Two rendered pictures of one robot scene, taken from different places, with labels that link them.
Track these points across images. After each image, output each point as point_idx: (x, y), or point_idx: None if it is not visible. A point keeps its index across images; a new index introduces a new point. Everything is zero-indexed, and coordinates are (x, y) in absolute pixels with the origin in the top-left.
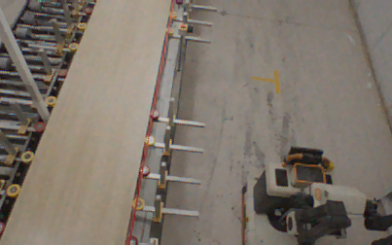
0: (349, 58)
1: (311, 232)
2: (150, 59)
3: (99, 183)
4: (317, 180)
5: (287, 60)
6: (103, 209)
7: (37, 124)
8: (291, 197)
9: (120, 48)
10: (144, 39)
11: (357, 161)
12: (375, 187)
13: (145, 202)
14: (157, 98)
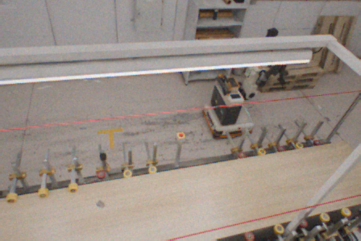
0: (70, 89)
1: (285, 64)
2: (195, 173)
3: (304, 167)
4: (232, 80)
5: (83, 126)
6: (314, 159)
7: (303, 225)
8: (267, 76)
9: (194, 201)
10: (173, 185)
11: (165, 89)
12: (178, 84)
13: None
14: None
